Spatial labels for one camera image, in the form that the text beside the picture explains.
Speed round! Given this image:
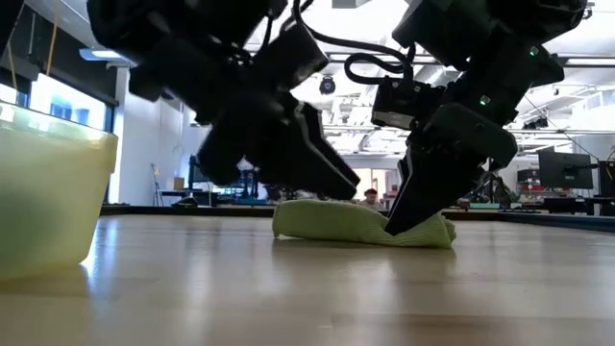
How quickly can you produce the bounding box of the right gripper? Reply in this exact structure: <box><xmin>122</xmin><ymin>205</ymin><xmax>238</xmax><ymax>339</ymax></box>
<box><xmin>383</xmin><ymin>71</ymin><xmax>519</xmax><ymax>236</ymax></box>

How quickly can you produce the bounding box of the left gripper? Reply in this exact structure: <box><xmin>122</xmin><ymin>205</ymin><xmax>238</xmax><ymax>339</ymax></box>
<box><xmin>86</xmin><ymin>0</ymin><xmax>359</xmax><ymax>202</ymax></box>

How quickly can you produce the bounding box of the pale lime microfiber towel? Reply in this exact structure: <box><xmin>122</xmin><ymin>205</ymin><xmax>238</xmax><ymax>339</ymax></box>
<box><xmin>271</xmin><ymin>198</ymin><xmax>458</xmax><ymax>250</ymax></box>

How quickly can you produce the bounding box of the yellow translucent plastic basket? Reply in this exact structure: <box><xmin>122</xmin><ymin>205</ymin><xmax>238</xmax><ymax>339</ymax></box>
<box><xmin>0</xmin><ymin>100</ymin><xmax>119</xmax><ymax>283</ymax></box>

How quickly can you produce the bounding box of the person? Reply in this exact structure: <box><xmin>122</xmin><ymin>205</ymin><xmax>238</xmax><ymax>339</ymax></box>
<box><xmin>357</xmin><ymin>187</ymin><xmax>386</xmax><ymax>211</ymax></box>

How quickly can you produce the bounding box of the small dark monitor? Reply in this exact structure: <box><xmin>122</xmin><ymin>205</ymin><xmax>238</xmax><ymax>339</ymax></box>
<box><xmin>187</xmin><ymin>154</ymin><xmax>212</xmax><ymax>186</ymax></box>

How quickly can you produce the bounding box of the black monitor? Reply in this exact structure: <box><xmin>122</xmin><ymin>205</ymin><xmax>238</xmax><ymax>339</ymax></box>
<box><xmin>537</xmin><ymin>151</ymin><xmax>595</xmax><ymax>190</ymax></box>

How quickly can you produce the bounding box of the long fluorescent light strip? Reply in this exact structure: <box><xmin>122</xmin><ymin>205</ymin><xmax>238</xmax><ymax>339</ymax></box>
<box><xmin>561</xmin><ymin>56</ymin><xmax>615</xmax><ymax>67</ymax></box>
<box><xmin>79</xmin><ymin>47</ymin><xmax>138</xmax><ymax>62</ymax></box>

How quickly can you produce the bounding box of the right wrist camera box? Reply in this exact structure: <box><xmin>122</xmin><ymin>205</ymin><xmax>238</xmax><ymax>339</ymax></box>
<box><xmin>370</xmin><ymin>75</ymin><xmax>447</xmax><ymax>132</ymax></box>

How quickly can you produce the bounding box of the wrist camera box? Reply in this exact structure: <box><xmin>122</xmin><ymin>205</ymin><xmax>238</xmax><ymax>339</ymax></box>
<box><xmin>370</xmin><ymin>75</ymin><xmax>447</xmax><ymax>132</ymax></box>
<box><xmin>247</xmin><ymin>21</ymin><xmax>332</xmax><ymax>95</ymax></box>

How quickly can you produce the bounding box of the black aluminium table frame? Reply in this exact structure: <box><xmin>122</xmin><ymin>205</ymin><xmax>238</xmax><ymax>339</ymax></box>
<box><xmin>99</xmin><ymin>204</ymin><xmax>615</xmax><ymax>235</ymax></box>

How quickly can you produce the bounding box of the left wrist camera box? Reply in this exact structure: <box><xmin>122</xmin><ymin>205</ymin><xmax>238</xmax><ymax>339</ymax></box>
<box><xmin>247</xmin><ymin>21</ymin><xmax>332</xmax><ymax>95</ymax></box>

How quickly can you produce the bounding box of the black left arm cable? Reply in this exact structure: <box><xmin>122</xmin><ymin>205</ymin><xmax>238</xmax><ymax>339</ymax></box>
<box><xmin>258</xmin><ymin>0</ymin><xmax>308</xmax><ymax>54</ymax></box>

